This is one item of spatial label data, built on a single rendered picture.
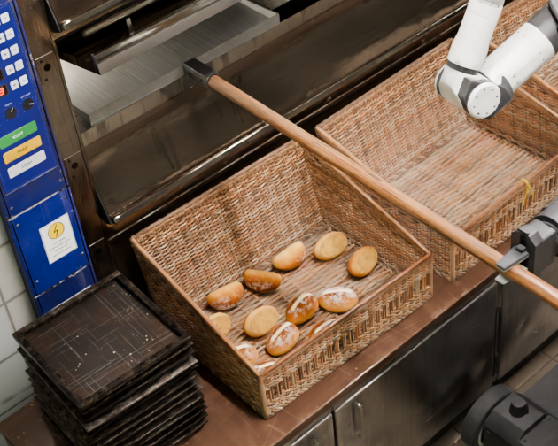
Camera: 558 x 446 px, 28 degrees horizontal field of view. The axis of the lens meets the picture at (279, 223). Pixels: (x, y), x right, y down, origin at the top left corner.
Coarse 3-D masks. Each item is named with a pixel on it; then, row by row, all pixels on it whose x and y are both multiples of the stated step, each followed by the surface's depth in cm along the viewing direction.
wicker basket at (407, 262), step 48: (288, 144) 286; (288, 192) 290; (336, 192) 288; (144, 240) 267; (192, 240) 276; (288, 240) 295; (384, 240) 281; (192, 288) 279; (288, 288) 284; (384, 288) 261; (432, 288) 276; (192, 336) 266; (240, 336) 274; (336, 336) 257; (240, 384) 256; (288, 384) 254
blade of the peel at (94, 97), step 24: (216, 24) 270; (240, 24) 269; (264, 24) 265; (168, 48) 264; (192, 48) 263; (216, 48) 258; (72, 72) 260; (120, 72) 258; (144, 72) 257; (168, 72) 252; (72, 96) 252; (96, 96) 252; (120, 96) 251; (96, 120) 244
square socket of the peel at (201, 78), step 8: (184, 64) 253; (192, 64) 252; (200, 64) 252; (192, 72) 252; (200, 72) 250; (208, 72) 249; (216, 72) 249; (200, 80) 250; (208, 80) 248; (208, 88) 250
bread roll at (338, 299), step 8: (328, 288) 276; (336, 288) 274; (344, 288) 274; (320, 296) 276; (328, 296) 274; (336, 296) 273; (344, 296) 273; (352, 296) 274; (320, 304) 276; (328, 304) 274; (336, 304) 273; (344, 304) 273; (352, 304) 274
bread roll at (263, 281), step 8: (248, 272) 282; (256, 272) 281; (264, 272) 280; (248, 280) 281; (256, 280) 280; (264, 280) 280; (272, 280) 280; (280, 280) 281; (256, 288) 281; (264, 288) 281; (272, 288) 281
